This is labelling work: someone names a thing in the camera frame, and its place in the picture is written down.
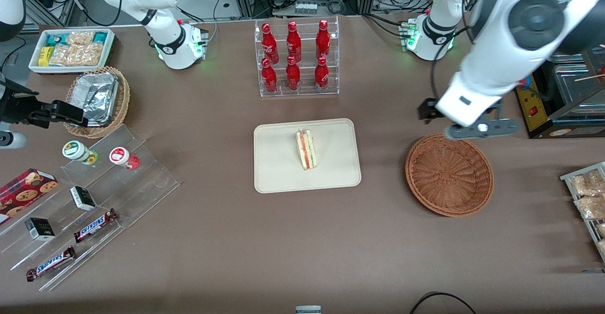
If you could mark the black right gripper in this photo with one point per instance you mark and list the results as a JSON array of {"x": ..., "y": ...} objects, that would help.
[{"x": 14, "y": 107}]

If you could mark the triangle sandwich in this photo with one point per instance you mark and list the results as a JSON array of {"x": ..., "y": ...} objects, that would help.
[{"x": 306, "y": 151}]

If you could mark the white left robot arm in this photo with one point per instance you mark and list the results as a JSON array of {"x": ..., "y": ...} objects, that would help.
[{"x": 501, "y": 30}]

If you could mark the aluminium foil tray stack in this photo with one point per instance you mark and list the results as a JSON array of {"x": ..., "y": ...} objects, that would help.
[{"x": 97, "y": 94}]

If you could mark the brown wicker basket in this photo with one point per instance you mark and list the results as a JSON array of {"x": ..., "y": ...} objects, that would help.
[{"x": 449, "y": 177}]

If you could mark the light tan wicker basket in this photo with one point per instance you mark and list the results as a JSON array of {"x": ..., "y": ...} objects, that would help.
[{"x": 124, "y": 101}]

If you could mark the tray of packaged crackers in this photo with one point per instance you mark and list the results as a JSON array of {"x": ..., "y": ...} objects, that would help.
[{"x": 567, "y": 178}]

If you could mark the beige plastic serving tray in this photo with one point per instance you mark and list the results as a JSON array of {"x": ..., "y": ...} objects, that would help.
[{"x": 279, "y": 162}]

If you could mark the green lid yogurt cup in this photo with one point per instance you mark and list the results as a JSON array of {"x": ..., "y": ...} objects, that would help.
[{"x": 74, "y": 150}]

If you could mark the white plastic snack bin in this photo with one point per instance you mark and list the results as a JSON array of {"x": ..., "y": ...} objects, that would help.
[{"x": 35, "y": 66}]

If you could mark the yellow snack pack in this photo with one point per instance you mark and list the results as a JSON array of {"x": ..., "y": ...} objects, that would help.
[{"x": 44, "y": 56}]

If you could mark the large clear cracker bag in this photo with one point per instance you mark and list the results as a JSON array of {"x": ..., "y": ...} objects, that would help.
[{"x": 78, "y": 55}]

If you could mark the red lid yogurt cup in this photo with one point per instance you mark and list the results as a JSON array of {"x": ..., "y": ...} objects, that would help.
[{"x": 119, "y": 155}]

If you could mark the teal snack pack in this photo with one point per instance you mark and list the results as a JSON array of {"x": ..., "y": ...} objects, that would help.
[
  {"x": 57, "y": 39},
  {"x": 100, "y": 38}
]

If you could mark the red cookie box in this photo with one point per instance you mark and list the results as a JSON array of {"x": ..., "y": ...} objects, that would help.
[{"x": 23, "y": 191}]

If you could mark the small clear cracker bag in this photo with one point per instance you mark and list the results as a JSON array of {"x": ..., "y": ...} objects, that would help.
[{"x": 81, "y": 38}]

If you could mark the small black carton box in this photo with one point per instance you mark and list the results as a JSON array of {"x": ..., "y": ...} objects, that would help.
[
  {"x": 40, "y": 229},
  {"x": 84, "y": 198}
]

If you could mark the red cola bottle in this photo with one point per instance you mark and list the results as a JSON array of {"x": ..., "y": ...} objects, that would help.
[
  {"x": 269, "y": 77},
  {"x": 321, "y": 75},
  {"x": 269, "y": 44},
  {"x": 294, "y": 44},
  {"x": 323, "y": 42},
  {"x": 293, "y": 75}
]

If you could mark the Snickers chocolate bar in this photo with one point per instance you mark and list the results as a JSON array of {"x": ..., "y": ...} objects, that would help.
[
  {"x": 94, "y": 226},
  {"x": 51, "y": 263}
]

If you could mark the clear acrylic stepped display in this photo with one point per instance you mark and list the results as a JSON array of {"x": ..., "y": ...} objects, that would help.
[{"x": 151, "y": 186}]

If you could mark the clear acrylic bottle rack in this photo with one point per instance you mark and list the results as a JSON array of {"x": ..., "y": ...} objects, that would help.
[{"x": 307, "y": 92}]

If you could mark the black sealing machine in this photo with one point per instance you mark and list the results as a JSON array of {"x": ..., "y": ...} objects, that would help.
[{"x": 567, "y": 126}]

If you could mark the white power strip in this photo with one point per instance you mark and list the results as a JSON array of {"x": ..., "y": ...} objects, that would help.
[{"x": 306, "y": 8}]

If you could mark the clear snack bag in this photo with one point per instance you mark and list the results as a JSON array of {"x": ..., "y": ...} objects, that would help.
[
  {"x": 601, "y": 231},
  {"x": 591, "y": 207},
  {"x": 602, "y": 247},
  {"x": 586, "y": 184}
]

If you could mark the small grey device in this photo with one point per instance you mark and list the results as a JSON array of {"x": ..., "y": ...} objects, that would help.
[{"x": 308, "y": 310}]

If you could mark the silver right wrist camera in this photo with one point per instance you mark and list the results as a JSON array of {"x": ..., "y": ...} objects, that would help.
[{"x": 14, "y": 140}]

